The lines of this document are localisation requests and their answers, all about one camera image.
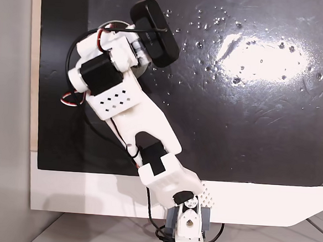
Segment grey mug with metal inside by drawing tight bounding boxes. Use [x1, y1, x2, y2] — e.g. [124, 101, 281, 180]
[94, 18, 154, 81]

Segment black oval camera box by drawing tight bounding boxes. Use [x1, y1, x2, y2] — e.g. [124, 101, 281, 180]
[126, 0, 184, 70]

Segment grey table clamp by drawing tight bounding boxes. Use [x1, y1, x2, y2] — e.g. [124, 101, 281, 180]
[164, 204, 213, 239]

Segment light wooden board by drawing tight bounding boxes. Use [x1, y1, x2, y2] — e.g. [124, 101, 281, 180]
[20, 0, 50, 154]

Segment red white black servo wires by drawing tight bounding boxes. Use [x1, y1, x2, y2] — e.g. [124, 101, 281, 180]
[60, 27, 114, 109]

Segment black cable at arm base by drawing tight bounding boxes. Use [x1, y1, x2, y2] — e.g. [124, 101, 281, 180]
[142, 187, 228, 242]

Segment black shiny table mat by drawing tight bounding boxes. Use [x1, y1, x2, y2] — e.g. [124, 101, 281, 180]
[28, 0, 323, 191]

